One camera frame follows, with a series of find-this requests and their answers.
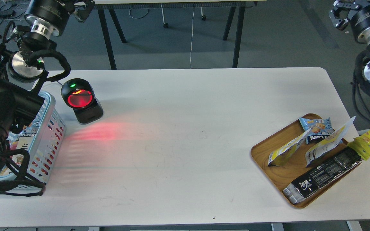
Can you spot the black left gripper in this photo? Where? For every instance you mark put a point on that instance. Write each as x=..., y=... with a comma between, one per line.
x=49, y=17

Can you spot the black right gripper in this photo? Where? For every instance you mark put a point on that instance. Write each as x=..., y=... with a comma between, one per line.
x=360, y=22

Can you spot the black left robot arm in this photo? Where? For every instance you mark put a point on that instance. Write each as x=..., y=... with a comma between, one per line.
x=28, y=59

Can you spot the blue snack bag in basket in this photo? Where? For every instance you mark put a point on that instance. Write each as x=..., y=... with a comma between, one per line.
x=29, y=131

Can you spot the light blue plastic basket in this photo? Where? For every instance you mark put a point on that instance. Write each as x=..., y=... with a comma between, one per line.
x=37, y=165

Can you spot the white snack pack in basket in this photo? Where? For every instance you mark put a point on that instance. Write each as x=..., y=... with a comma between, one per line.
x=15, y=144

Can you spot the long black snack package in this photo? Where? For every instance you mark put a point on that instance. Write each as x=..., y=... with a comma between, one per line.
x=309, y=183

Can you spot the black leg background table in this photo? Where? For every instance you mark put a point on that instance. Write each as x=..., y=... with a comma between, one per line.
x=167, y=27

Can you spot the black barcode scanner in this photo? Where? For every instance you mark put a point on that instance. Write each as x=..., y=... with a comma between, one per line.
x=78, y=94

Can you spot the wooden tray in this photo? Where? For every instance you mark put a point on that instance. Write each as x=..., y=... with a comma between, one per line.
x=282, y=176

